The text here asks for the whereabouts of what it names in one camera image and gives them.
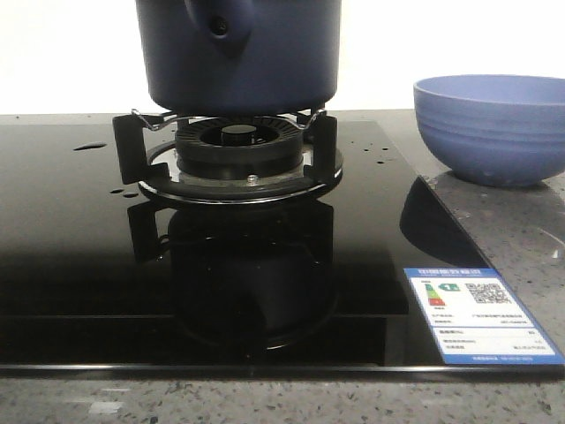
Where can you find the dark blue cooking pot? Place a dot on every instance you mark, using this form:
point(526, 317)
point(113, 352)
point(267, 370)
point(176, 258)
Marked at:
point(240, 58)

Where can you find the light blue ribbed bowl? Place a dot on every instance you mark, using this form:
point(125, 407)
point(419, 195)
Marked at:
point(493, 129)

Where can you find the black metal pot support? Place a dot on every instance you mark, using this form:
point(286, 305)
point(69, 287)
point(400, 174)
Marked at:
point(147, 156)

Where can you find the black gas burner head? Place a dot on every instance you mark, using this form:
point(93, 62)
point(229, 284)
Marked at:
point(234, 148)

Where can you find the black glass gas cooktop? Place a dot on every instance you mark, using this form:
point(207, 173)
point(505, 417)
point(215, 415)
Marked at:
point(97, 281)

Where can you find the blue energy label sticker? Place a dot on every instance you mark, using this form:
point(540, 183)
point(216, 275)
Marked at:
point(475, 319)

